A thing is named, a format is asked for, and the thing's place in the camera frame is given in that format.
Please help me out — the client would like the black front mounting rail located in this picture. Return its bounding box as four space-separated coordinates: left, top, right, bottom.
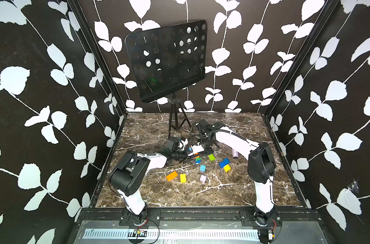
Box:
77 206 322 228

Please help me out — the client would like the blue lego brick pair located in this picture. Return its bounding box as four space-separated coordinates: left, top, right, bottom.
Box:
219 158 230 168

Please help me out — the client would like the yellow lego brick left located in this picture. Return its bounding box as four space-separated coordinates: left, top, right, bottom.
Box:
180 173 187 183

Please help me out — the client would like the yellow square lego brick right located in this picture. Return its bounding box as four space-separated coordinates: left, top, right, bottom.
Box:
223 164 231 172

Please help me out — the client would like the lime green long lego brick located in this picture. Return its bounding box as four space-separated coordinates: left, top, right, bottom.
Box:
208 154 216 162

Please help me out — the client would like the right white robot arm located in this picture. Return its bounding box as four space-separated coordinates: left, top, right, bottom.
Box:
186 120 276 221

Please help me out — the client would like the lilac square lego brick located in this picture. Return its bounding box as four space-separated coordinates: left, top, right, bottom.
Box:
200 175 207 183

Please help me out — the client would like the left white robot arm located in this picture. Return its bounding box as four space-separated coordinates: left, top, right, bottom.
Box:
108 137 189 217

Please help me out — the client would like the white slotted cable duct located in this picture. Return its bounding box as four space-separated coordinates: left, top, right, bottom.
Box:
82 229 259 242

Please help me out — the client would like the purple glitter microphone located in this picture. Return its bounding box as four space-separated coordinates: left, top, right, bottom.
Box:
232 149 239 159

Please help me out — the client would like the black perforated music stand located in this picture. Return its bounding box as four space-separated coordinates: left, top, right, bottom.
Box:
125 20 208 132

